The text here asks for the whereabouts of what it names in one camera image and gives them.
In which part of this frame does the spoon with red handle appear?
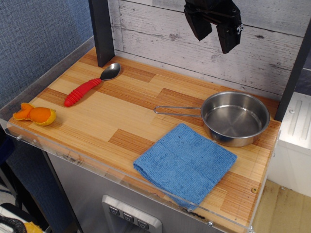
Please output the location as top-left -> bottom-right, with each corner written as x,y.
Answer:
64,63 -> 121,107

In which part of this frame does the dark right vertical post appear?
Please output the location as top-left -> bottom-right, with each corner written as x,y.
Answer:
274,21 -> 311,121

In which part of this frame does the orange plush fish toy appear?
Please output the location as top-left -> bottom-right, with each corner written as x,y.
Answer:
13,103 -> 56,126

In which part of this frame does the yellow and black bag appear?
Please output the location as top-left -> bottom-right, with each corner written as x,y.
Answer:
0,216 -> 43,233

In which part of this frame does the clear acrylic table guard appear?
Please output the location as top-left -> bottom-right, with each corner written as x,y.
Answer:
0,120 -> 253,233

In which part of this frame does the silver button control panel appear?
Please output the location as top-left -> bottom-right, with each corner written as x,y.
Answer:
102,195 -> 162,233

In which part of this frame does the dark vertical post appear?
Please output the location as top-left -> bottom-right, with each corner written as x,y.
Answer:
274,21 -> 311,121
88,0 -> 115,67

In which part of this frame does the steel pan with wire handle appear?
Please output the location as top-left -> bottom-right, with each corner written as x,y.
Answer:
154,91 -> 270,147

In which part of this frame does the white ribbed appliance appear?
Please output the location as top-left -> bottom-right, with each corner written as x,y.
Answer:
267,92 -> 311,196

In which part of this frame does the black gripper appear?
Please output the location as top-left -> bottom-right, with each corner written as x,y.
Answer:
184,0 -> 242,54

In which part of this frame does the dark left vertical post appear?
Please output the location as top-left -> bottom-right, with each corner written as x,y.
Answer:
88,0 -> 115,67

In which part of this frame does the blue towel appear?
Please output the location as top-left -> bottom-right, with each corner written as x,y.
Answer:
133,124 -> 237,210

